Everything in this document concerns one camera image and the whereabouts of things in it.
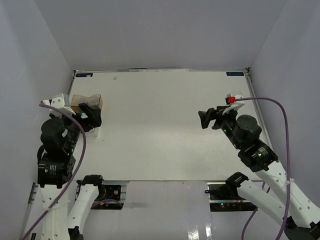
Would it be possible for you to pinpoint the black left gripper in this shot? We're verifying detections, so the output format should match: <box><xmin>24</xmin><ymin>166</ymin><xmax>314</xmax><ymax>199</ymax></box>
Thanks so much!
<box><xmin>56</xmin><ymin>101</ymin><xmax>101</xmax><ymax>152</ymax></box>

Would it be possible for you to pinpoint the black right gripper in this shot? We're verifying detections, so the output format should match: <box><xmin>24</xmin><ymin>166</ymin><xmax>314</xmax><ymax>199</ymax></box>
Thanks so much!
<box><xmin>198</xmin><ymin>105</ymin><xmax>243</xmax><ymax>150</ymax></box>

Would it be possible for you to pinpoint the blue capped white marker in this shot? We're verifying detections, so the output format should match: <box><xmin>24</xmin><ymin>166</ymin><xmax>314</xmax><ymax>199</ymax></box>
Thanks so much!
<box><xmin>80</xmin><ymin>113</ymin><xmax>88</xmax><ymax>119</ymax></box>

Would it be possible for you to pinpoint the clear jar of paper clips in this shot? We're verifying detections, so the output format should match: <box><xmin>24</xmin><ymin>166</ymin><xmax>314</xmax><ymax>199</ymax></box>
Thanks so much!
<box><xmin>91</xmin><ymin>98</ymin><xmax>100</xmax><ymax>106</ymax></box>

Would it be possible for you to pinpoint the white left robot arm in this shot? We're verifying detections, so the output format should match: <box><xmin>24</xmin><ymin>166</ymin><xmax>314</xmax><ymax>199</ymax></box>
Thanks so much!
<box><xmin>37</xmin><ymin>99</ymin><xmax>106</xmax><ymax>240</ymax></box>

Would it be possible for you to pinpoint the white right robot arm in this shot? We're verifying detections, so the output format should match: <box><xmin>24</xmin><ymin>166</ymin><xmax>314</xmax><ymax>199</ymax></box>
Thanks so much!
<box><xmin>198</xmin><ymin>106</ymin><xmax>320</xmax><ymax>240</ymax></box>

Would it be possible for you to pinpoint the clear brown organizer container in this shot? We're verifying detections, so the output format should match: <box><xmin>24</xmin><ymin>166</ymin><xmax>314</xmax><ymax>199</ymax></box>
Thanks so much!
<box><xmin>70</xmin><ymin>94</ymin><xmax>103</xmax><ymax>138</ymax></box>

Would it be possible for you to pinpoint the black label left corner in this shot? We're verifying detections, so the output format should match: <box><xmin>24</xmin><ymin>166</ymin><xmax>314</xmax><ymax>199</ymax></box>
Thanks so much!
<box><xmin>75</xmin><ymin>73</ymin><xmax>93</xmax><ymax>78</ymax></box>

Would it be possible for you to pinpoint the black label corner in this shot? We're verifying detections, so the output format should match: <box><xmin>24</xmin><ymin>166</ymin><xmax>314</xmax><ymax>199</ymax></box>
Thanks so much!
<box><xmin>226</xmin><ymin>71</ymin><xmax>244</xmax><ymax>77</ymax></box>
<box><xmin>75</xmin><ymin>73</ymin><xmax>93</xmax><ymax>78</ymax></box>

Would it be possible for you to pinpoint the black label right corner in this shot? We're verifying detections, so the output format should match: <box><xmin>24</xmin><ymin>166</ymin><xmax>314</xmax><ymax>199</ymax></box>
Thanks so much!
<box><xmin>226</xmin><ymin>71</ymin><xmax>244</xmax><ymax>77</ymax></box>

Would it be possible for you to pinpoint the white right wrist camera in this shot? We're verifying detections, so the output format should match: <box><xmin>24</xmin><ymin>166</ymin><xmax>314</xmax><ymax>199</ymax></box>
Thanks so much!
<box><xmin>222</xmin><ymin>93</ymin><xmax>245</xmax><ymax>115</ymax></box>

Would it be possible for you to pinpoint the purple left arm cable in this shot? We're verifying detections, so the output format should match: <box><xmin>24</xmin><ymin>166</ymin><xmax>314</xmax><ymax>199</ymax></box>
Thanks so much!
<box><xmin>19</xmin><ymin>103</ymin><xmax>87</xmax><ymax>240</ymax></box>

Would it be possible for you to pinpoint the aluminium rail right edge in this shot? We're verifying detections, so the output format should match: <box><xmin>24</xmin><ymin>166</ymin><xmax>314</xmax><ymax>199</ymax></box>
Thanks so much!
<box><xmin>244</xmin><ymin>67</ymin><xmax>273</xmax><ymax>149</ymax></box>

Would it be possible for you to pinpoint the aluminium rail edge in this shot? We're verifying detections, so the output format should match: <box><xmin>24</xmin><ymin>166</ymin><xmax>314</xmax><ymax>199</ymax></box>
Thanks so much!
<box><xmin>244</xmin><ymin>67</ymin><xmax>273</xmax><ymax>149</ymax></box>
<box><xmin>27</xmin><ymin>182</ymin><xmax>39</xmax><ymax>208</ymax></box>

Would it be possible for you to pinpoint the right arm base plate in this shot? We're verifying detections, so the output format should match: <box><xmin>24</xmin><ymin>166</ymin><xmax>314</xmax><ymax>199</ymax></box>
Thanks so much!
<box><xmin>204</xmin><ymin>182</ymin><xmax>256</xmax><ymax>212</ymax></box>

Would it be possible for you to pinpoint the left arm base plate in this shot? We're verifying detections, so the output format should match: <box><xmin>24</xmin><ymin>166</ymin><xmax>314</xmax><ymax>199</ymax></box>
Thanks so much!
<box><xmin>91</xmin><ymin>184</ymin><xmax>123</xmax><ymax>210</ymax></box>

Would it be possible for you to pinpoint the aluminium rail left edge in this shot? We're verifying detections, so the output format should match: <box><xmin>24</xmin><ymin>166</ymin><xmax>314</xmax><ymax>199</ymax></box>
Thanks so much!
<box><xmin>27</xmin><ymin>182</ymin><xmax>39</xmax><ymax>208</ymax></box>

